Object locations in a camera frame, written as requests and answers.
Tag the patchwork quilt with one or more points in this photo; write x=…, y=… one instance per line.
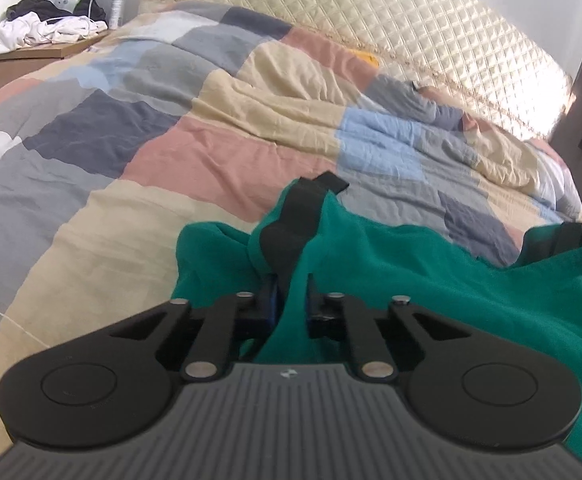
x=171, y=160

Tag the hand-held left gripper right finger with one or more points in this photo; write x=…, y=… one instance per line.
x=315, y=310

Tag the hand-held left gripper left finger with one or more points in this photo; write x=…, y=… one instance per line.
x=271, y=305

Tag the cream quilted headboard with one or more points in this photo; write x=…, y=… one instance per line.
x=371, y=10

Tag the green hoodie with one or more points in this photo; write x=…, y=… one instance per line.
x=421, y=285

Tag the wooden nightstand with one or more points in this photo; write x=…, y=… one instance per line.
x=36, y=62

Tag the white spray bottle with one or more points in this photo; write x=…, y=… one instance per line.
x=117, y=2

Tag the white clothes pile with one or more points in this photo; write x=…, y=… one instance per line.
x=21, y=32

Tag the yellow cloth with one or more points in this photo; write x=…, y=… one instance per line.
x=366, y=57

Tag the black cloth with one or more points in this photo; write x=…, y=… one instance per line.
x=36, y=10

